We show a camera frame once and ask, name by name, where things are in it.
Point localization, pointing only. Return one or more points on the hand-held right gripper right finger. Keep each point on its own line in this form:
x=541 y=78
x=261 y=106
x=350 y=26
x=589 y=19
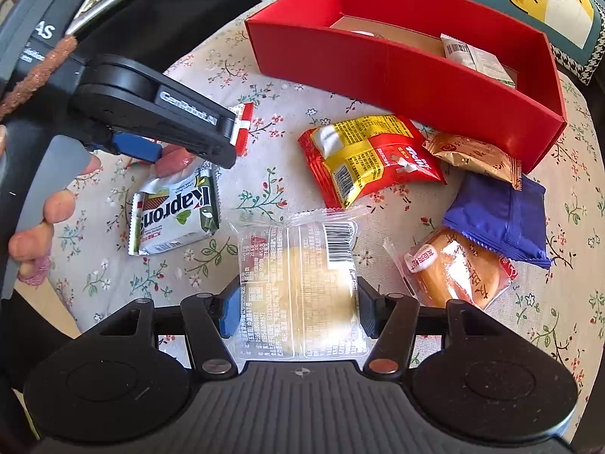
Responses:
x=366 y=310

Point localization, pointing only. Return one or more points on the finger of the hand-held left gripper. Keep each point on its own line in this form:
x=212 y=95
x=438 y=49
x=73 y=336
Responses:
x=189 y=113
x=137 y=146

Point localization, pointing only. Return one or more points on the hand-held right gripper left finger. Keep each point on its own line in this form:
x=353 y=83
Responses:
x=230 y=310

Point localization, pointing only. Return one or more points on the red white snack packet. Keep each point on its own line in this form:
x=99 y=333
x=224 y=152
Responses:
x=243 y=125

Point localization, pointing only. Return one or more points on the clear packet of pale pastry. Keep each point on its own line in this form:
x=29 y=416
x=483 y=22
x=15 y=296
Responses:
x=298 y=283

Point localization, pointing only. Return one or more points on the green white wafer packet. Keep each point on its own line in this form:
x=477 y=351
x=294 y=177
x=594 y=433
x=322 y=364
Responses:
x=175 y=217

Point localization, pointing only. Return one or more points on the clear packet of orange bread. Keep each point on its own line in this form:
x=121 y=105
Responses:
x=453 y=269

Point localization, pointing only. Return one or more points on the red yellow snack packet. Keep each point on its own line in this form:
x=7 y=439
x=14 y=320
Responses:
x=359 y=161

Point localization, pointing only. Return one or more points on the purple snack packet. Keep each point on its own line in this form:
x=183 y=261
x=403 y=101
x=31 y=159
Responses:
x=496 y=217

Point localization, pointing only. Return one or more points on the gold snack packet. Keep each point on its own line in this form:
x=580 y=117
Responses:
x=472 y=153

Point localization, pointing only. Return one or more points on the red cardboard box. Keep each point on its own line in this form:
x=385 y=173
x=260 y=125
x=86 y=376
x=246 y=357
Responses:
x=378 y=71

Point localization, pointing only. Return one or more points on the person's left hand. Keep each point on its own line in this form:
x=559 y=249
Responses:
x=59 y=205

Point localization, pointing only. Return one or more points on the brown fuzzy cuff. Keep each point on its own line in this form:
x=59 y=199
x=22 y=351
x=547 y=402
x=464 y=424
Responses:
x=42 y=73

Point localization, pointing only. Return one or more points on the dark sofa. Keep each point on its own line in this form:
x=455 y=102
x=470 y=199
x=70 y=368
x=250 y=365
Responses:
x=198 y=19

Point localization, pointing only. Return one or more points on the floral tablecloth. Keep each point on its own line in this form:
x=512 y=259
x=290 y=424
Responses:
x=293 y=104

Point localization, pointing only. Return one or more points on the white green snack packet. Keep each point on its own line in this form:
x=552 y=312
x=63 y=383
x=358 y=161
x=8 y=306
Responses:
x=472 y=59

